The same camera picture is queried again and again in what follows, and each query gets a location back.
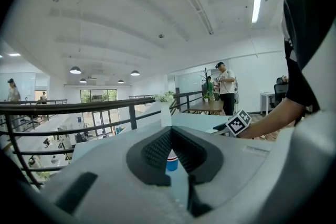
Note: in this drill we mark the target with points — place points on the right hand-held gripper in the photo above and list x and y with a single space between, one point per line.
239 123

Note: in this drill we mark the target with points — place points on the black high-back office chair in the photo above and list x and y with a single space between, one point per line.
279 91

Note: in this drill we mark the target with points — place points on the white ceramic vase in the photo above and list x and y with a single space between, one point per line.
166 115

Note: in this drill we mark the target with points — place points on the large glass window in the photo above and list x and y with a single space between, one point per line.
98 95

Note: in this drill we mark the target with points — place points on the white desk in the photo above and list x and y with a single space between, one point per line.
266 97

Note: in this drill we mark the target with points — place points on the person's right forearm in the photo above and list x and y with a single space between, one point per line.
275 118

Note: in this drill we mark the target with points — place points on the person in black shirt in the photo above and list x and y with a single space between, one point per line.
302 21

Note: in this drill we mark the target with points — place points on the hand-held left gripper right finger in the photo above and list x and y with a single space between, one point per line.
231 160

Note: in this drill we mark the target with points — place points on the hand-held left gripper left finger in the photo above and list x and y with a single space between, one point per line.
105 160

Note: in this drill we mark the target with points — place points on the white flower bouquet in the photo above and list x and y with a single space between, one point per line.
165 97

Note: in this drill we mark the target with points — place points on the dark wooden coat rack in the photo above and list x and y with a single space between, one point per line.
205 72

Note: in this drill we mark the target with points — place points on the small potted plant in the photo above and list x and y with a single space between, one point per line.
206 98

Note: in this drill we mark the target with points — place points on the black dome pendant lamp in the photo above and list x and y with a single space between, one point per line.
120 81
135 73
75 70
83 80

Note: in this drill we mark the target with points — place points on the black metal railing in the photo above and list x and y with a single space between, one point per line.
78 107

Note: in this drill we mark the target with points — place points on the ceiling tube light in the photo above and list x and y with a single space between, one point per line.
256 5

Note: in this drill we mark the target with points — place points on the dark wooden table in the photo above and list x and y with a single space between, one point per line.
207 107

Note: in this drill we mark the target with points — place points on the blue plastic cup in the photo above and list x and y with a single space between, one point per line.
172 166

